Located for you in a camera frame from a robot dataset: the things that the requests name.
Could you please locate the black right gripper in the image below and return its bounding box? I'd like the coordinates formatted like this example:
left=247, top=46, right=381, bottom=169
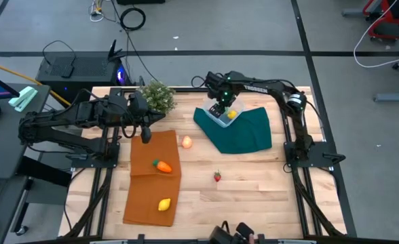
left=204, top=70, right=238, bottom=119

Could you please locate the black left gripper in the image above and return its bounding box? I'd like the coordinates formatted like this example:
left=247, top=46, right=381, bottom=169
left=128, top=90, right=167, bottom=144

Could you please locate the orange toy carrot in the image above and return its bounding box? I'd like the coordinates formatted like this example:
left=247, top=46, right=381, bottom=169
left=152, top=159, right=173, bottom=174

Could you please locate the clear plastic tupperware container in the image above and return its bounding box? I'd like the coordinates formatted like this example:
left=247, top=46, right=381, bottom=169
left=201, top=96, right=246, bottom=129

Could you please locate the artificial potted plant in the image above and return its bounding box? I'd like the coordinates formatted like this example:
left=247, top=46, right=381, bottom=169
left=138, top=80, right=177, bottom=115

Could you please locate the dark green cloth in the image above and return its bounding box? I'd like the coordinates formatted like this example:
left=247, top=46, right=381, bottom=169
left=193, top=106, right=273, bottom=155

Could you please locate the peach-coloured toy peach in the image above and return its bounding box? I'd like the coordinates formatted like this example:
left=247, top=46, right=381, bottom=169
left=180, top=135, right=193, bottom=150

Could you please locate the orange cloth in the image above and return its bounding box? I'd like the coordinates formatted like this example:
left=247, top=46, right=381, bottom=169
left=123, top=129, right=183, bottom=227

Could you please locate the black wifi antenna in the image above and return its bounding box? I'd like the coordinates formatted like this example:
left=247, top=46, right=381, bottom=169
left=107, top=39, right=128, bottom=62

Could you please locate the black computer tower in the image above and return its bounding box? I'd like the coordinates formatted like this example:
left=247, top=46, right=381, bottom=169
left=35, top=54, right=128, bottom=102

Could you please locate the black bulky object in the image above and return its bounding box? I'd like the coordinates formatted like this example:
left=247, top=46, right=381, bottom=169
left=208, top=220, right=257, bottom=244

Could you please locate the mint green stapler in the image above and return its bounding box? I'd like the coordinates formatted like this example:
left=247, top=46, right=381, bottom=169
left=8, top=85, right=39, bottom=113

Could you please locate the dark grey desk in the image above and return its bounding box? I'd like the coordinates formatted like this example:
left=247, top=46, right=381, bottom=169
left=0, top=83, right=72, bottom=244

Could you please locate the yellow pole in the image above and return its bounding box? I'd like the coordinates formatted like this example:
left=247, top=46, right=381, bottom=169
left=0, top=58, right=72, bottom=106

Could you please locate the grey chair leg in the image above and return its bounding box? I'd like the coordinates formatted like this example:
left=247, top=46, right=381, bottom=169
left=373, top=91, right=399, bottom=103

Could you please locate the black aluminium table frame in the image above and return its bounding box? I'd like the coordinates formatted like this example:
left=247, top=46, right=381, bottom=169
left=63, top=86, right=356, bottom=238

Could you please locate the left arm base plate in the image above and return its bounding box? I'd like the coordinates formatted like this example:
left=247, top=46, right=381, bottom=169
left=71, top=142, right=121, bottom=169

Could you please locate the small black box with cable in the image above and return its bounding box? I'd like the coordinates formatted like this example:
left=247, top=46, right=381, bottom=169
left=42, top=39, right=77, bottom=79

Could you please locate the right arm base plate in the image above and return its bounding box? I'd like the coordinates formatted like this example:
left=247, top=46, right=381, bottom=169
left=283, top=140, right=346, bottom=169

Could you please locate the coiled black cable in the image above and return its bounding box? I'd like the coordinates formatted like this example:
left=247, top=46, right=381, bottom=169
left=119, top=7, right=147, bottom=32

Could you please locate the white floor cable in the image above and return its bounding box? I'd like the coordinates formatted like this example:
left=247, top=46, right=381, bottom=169
left=353, top=0, right=399, bottom=68

